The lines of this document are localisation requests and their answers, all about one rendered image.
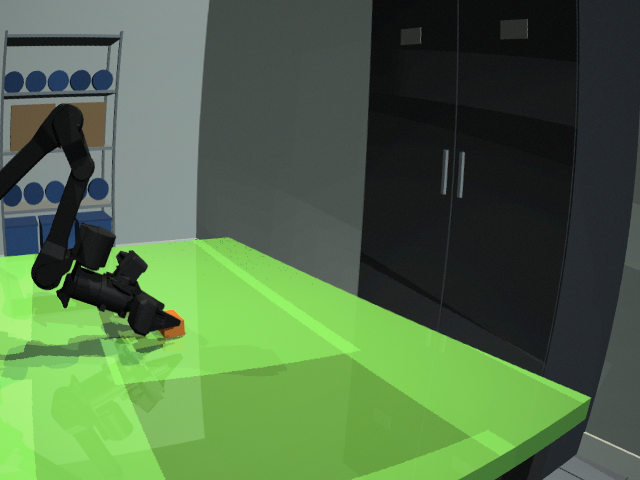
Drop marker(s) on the orange block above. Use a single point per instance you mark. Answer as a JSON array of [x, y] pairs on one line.
[[174, 331]]

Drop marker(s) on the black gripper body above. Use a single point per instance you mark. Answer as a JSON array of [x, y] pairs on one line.
[[141, 307]]

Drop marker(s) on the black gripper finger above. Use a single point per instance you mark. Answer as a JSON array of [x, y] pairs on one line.
[[138, 291], [162, 320]]

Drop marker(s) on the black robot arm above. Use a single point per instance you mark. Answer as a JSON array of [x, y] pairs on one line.
[[63, 127]]

